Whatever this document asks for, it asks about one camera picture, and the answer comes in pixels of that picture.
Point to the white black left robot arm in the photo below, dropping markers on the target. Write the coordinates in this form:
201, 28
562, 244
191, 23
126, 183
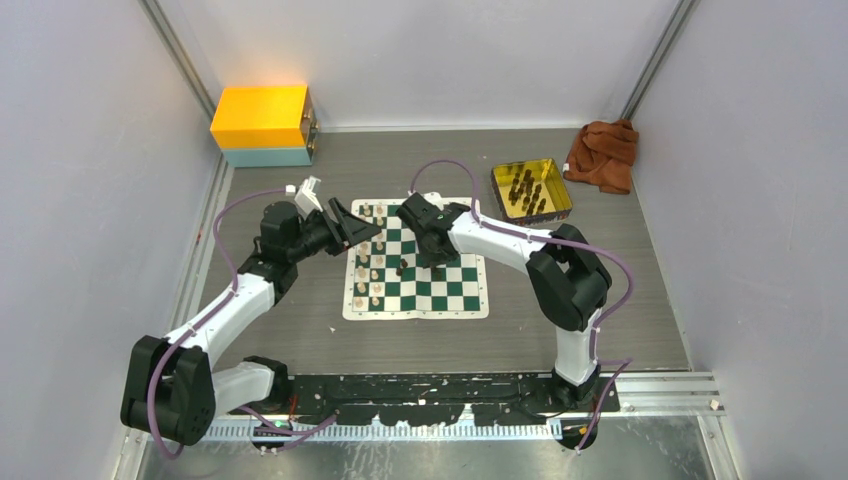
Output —
171, 389

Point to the yellow and teal box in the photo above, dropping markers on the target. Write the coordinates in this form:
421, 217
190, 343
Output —
266, 126

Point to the gold metal tin tray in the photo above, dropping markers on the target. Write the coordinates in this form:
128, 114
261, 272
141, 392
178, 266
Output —
531, 192

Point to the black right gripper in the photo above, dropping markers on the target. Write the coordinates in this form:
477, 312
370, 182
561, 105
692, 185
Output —
432, 260

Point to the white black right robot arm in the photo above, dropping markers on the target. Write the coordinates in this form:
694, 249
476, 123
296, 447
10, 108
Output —
570, 283

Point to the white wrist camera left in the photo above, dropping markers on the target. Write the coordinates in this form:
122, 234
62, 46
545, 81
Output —
305, 196

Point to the green white chess mat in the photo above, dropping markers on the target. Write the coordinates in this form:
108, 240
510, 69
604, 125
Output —
373, 291

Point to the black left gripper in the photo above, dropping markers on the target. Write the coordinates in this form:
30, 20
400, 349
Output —
346, 230

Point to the aluminium frame rail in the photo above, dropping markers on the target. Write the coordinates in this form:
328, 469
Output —
640, 395

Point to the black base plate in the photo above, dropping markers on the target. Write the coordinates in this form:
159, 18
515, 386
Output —
423, 400

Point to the brown crumpled cloth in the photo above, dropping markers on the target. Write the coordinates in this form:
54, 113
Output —
603, 154

